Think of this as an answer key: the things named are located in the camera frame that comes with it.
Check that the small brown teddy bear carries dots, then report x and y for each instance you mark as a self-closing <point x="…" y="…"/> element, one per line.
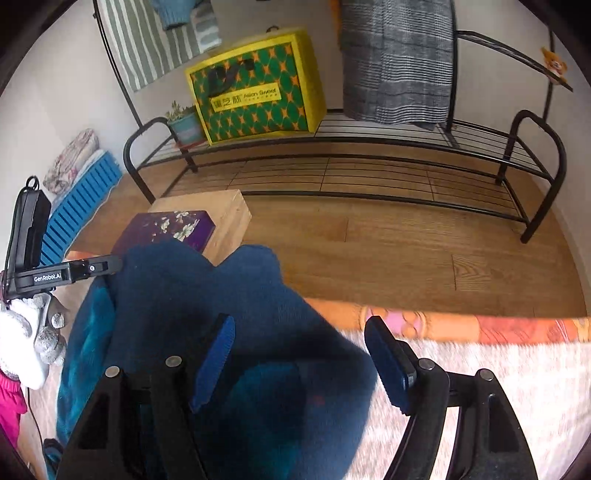
<point x="555" y="65"/>

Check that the grey plaid long coat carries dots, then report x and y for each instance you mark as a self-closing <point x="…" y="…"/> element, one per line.
<point x="397" y="61"/>

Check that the wooden box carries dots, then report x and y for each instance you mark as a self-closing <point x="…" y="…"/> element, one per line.
<point x="228" y="211"/>

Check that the small potted plant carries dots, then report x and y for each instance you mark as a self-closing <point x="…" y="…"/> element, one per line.
<point x="185" y="123"/>

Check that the black metal clothes rack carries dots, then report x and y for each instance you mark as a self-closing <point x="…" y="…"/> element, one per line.
<point x="513" y="174"/>

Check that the floral folded quilt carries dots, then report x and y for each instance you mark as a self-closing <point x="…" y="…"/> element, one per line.
<point x="67" y="165"/>

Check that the pink jacket sleeve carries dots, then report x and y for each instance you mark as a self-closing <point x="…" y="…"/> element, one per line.
<point x="12" y="407"/>

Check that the blue denim jacket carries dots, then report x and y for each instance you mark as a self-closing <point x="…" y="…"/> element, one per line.
<point x="174" y="13"/>

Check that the white gloved left hand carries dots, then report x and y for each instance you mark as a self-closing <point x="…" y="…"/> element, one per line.
<point x="31" y="339"/>

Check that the purple floral box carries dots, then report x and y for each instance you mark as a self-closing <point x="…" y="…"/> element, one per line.
<point x="192" y="228"/>

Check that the pink checked bed cover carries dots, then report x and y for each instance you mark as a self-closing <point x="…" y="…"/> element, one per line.
<point x="515" y="409"/>

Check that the teal plaid fleece jacket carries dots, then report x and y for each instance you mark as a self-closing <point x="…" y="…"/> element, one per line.
<point x="274" y="391"/>

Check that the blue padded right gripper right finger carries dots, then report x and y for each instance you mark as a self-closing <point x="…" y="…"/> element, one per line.
<point x="393" y="364"/>

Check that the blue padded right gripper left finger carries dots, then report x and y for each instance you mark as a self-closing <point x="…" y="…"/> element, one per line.
<point x="218" y="344"/>

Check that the grey striped white cloth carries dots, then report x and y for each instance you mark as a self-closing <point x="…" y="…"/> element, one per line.
<point x="145" y="51"/>

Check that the yellow green patterned box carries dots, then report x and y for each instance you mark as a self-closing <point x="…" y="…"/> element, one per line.
<point x="264" y="86"/>

